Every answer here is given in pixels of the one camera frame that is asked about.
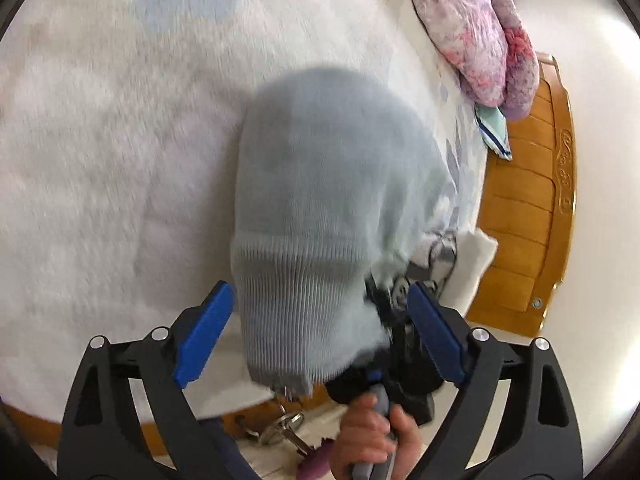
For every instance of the purple floral duvet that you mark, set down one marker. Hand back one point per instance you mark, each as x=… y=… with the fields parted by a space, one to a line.
x=487 y=44

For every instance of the person right hand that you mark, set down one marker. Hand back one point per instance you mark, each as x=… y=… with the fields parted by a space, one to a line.
x=368 y=437

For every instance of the teal striped pillow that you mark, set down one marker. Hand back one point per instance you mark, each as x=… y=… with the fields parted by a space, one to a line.
x=494 y=130

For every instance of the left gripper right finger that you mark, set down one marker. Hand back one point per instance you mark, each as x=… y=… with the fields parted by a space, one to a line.
x=512 y=417

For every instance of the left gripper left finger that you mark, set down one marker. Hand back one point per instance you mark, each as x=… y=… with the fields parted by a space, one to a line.
x=102 y=436

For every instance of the white folded garment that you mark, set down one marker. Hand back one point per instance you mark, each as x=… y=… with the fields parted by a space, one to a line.
x=475 y=253

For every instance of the grey zip hoodie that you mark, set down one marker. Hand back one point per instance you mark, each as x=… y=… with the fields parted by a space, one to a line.
x=338 y=180

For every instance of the wooden headboard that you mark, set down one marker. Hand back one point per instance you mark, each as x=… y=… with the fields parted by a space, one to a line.
x=528 y=207

